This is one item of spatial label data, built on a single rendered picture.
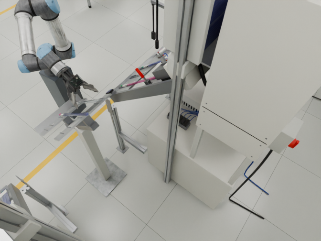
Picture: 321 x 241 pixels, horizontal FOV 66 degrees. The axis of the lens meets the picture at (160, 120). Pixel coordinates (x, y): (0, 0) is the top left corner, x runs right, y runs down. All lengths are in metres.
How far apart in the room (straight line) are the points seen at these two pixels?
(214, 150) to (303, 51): 1.00
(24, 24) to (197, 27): 1.12
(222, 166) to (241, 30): 0.98
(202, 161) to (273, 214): 0.91
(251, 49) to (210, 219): 1.56
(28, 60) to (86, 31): 1.92
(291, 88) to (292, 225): 1.62
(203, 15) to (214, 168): 1.00
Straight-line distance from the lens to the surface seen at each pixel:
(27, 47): 1.60
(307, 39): 0.73
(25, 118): 2.73
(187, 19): 0.81
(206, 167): 1.55
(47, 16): 1.77
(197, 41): 0.86
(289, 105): 0.88
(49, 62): 1.42
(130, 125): 2.39
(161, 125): 1.65
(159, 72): 1.19
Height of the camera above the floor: 2.04
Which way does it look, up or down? 58 degrees down
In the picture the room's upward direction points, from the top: 2 degrees clockwise
